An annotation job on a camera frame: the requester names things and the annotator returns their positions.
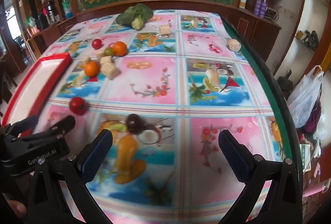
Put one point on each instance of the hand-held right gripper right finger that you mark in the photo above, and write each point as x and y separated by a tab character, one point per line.
235	159

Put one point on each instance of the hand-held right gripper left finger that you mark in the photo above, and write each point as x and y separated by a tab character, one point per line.
97	154

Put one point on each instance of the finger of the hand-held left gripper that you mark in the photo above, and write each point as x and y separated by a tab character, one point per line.
60	124
25	123

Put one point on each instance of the red tomato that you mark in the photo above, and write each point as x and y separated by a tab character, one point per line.
77	105
96	43

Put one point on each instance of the red tray with white inside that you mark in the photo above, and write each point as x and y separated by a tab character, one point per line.
38	79

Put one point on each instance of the dark purple round fruit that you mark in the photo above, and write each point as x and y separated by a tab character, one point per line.
134	123

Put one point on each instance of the orange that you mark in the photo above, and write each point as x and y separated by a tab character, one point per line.
91	69
119	48

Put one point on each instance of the beige food chunk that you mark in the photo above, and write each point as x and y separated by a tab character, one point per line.
164	30
111	70
106	60
233	45
85	60
99	53

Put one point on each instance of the person's left hand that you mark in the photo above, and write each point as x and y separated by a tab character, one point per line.
14	209

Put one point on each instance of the green round fruit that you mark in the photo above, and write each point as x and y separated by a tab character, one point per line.
108	51

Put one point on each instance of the white plastic bag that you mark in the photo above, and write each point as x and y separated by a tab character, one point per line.
306	100

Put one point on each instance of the pink cups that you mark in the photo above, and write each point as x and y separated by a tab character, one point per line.
33	30

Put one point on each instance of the fruit-print pink blue tablecloth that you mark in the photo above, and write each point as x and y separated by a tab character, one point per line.
160	79

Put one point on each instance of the green packet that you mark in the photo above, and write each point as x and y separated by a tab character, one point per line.
29	21

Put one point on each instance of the black thermos flask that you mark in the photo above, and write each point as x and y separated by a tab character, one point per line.
40	21

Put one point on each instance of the silver thermos flask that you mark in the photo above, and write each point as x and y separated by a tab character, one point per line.
52	13

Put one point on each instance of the green plastic bottle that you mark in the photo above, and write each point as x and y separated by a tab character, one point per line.
66	8

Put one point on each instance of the green leafy vegetable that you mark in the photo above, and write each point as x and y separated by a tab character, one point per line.
134	14

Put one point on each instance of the shoes on shelf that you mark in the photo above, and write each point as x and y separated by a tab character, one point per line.
307	38

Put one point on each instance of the purple spray bottle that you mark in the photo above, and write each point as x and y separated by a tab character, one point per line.
258	7
264	8

